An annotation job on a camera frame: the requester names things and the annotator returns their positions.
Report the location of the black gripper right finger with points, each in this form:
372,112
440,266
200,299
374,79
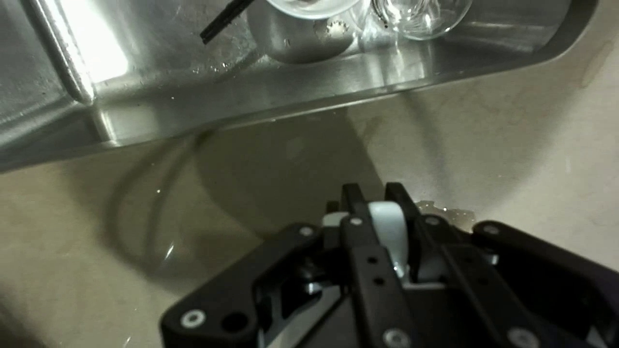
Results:
548,284

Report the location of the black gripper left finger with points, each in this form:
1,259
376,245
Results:
219,303

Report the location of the white ceramic mug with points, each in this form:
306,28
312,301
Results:
389,235

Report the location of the stainless steel sink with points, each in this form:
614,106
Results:
194,85

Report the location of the clear drinking glass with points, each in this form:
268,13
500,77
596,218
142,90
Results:
451,17

